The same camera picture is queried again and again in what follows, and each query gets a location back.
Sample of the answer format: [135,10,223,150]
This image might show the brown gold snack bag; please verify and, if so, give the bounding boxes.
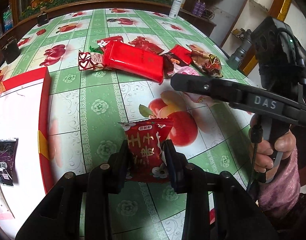
[187,44,222,78]

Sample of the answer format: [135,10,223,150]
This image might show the dark red snack packet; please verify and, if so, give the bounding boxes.
[162,52,180,76]

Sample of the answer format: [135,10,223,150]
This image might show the right hand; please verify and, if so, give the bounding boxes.
[249,113,297,173]

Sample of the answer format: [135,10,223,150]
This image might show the red square snack packet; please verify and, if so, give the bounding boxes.
[169,44,192,65]

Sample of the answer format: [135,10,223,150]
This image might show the black table clamp far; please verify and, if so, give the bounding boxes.
[36,11,49,27]

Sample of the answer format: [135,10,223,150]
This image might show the red white gift box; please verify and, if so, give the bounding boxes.
[0,67,54,239]

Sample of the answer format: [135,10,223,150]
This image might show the red white heart packet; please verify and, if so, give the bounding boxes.
[78,51,105,71]

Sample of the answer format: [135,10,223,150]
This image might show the red flower candy packet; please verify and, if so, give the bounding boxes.
[120,118,174,183]

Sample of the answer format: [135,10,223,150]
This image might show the white spray bottle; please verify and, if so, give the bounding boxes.
[168,0,182,19]

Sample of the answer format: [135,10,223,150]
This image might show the dark purple snack packet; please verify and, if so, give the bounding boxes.
[0,138,18,187]

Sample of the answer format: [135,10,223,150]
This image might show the pink sleeve forearm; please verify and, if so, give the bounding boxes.
[258,149,301,219]

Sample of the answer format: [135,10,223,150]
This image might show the black table clamp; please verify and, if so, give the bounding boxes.
[2,37,21,64]
[36,11,49,27]

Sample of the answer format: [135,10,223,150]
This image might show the purple bottles on shelf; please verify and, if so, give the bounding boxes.
[192,0,206,17]

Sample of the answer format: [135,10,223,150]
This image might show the large red snack pack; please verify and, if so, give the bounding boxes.
[103,41,164,84]

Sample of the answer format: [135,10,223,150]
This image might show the black table clamp near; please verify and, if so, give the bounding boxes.
[2,37,21,64]

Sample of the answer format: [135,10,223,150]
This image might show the pink white snack packet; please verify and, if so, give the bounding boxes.
[173,63,200,76]

